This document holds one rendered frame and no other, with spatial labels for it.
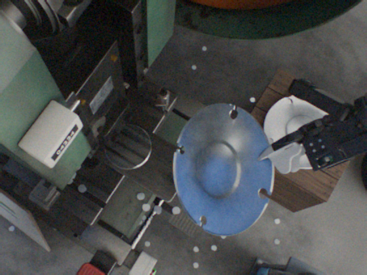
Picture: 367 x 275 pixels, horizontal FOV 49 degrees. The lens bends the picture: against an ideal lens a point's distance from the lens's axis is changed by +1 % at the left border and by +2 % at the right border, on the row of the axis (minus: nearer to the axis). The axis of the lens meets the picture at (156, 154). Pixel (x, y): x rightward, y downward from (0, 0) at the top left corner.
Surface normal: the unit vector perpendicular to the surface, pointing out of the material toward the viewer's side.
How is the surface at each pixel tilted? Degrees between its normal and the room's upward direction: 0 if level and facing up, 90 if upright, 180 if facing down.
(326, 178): 0
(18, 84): 90
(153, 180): 0
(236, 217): 53
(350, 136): 45
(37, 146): 0
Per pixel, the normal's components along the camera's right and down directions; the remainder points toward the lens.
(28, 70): 0.84, 0.52
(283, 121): 0.01, -0.25
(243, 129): -0.78, 0.00
